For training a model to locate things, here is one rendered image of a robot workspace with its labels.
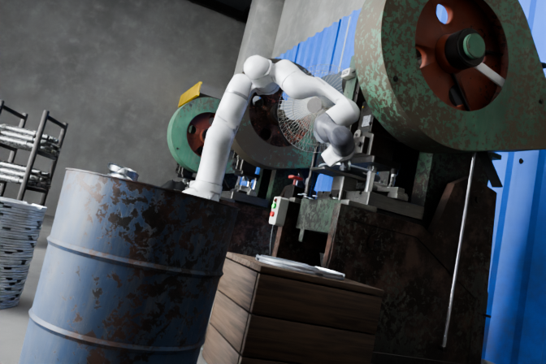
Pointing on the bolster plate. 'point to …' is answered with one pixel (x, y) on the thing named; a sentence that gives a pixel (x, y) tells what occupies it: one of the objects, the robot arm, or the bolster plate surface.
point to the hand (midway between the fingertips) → (346, 165)
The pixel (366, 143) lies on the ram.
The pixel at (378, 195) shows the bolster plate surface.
